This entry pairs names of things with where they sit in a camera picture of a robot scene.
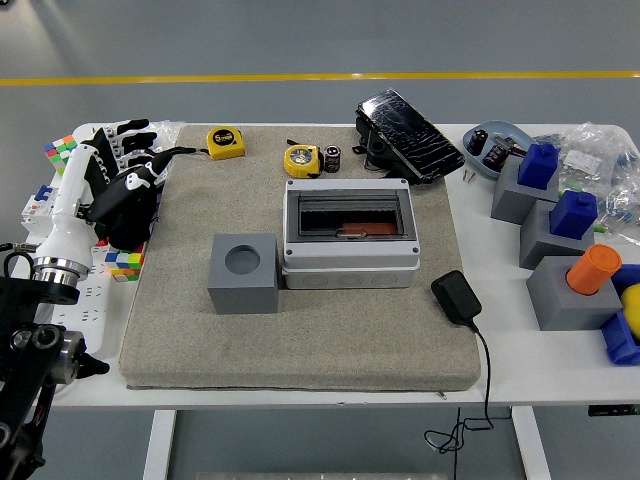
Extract black cloth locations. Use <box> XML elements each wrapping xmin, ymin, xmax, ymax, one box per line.
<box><xmin>89</xmin><ymin>169</ymin><xmax>162</xmax><ymax>251</ymax></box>

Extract orange cylinder battery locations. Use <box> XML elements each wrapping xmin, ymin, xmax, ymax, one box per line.
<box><xmin>335</xmin><ymin>221</ymin><xmax>400</xmax><ymax>240</ymax></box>
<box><xmin>565</xmin><ymin>243</ymin><xmax>623</xmax><ymax>296</ymax></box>

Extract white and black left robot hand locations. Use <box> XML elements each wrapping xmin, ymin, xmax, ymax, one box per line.
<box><xmin>33</xmin><ymin>118</ymin><xmax>175</xmax><ymax>275</ymax></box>

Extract yellow tape measure square label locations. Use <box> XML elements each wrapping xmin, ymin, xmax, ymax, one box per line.
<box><xmin>206</xmin><ymin>126</ymin><xmax>247</xmax><ymax>161</ymax></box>

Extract grey electrical box with clear lid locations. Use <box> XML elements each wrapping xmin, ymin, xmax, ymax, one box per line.
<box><xmin>280</xmin><ymin>178</ymin><xmax>422</xmax><ymax>290</ymax></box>

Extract white power strip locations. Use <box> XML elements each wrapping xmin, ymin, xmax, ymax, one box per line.
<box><xmin>49</xmin><ymin>239</ymin><xmax>126</xmax><ymax>361</ymax></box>

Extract white table leg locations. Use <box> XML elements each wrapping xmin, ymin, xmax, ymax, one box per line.
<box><xmin>143</xmin><ymin>409</ymin><xmax>177</xmax><ymax>480</ymax></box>
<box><xmin>510</xmin><ymin>405</ymin><xmax>551</xmax><ymax>480</ymax></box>

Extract grey block with round hole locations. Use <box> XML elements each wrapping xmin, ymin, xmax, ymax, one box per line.
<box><xmin>207</xmin><ymin>232</ymin><xmax>280</xmax><ymax>315</ymax></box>

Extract grey-brown mat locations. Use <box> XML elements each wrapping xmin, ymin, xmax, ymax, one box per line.
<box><xmin>119</xmin><ymin>123</ymin><xmax>483</xmax><ymax>393</ymax></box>

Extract black table control panel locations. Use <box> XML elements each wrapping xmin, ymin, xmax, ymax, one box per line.
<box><xmin>587</xmin><ymin>405</ymin><xmax>640</xmax><ymax>418</ymax></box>

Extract blue-grey tray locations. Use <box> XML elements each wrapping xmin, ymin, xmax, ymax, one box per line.
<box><xmin>462</xmin><ymin>119</ymin><xmax>536</xmax><ymax>181</ymax></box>

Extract yellow round object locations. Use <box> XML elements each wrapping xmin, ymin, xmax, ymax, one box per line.
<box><xmin>619</xmin><ymin>284</ymin><xmax>640</xmax><ymax>344</ymax></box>

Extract blue square battery block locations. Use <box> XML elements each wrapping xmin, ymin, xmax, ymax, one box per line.
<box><xmin>549</xmin><ymin>189</ymin><xmax>599</xmax><ymax>240</ymax></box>
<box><xmin>517</xmin><ymin>143</ymin><xmax>560</xmax><ymax>190</ymax></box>

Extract clear plastic bag blue parts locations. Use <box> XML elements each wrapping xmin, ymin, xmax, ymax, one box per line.
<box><xmin>594</xmin><ymin>144</ymin><xmax>640</xmax><ymax>236</ymax></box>

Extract black power adapter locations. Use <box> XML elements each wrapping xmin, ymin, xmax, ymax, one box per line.
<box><xmin>430</xmin><ymin>270</ymin><xmax>484</xmax><ymax>326</ymax></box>

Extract black case with glossy lid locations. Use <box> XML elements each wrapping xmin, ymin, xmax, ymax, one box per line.
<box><xmin>355</xmin><ymin>88</ymin><xmax>466</xmax><ymax>186</ymax></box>

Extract black adapter cord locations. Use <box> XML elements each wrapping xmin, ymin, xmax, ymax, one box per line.
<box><xmin>423</xmin><ymin>319</ymin><xmax>496</xmax><ymax>480</ymax></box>

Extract yellow tape measure round label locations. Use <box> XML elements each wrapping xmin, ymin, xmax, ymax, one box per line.
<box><xmin>283</xmin><ymin>143</ymin><xmax>325</xmax><ymax>179</ymax></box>

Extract white circuit breaker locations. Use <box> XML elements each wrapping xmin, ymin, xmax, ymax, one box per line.
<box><xmin>20</xmin><ymin>183</ymin><xmax>66</xmax><ymax>234</ymax></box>

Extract clear plastic bag dark parts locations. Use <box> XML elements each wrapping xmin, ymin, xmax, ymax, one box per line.
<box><xmin>97</xmin><ymin>119</ymin><xmax>186</xmax><ymax>166</ymax></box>

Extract colourful puzzle cube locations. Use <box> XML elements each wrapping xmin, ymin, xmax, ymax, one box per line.
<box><xmin>103</xmin><ymin>242</ymin><xmax>147</xmax><ymax>282</ymax></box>
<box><xmin>43</xmin><ymin>135</ymin><xmax>80</xmax><ymax>176</ymax></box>

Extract blue plastic bin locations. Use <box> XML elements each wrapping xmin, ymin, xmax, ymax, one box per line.
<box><xmin>598</xmin><ymin>263</ymin><xmax>640</xmax><ymax>368</ymax></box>

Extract clear plastic bag white label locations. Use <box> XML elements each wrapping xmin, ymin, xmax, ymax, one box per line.
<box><xmin>554</xmin><ymin>122</ymin><xmax>626</xmax><ymax>194</ymax></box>

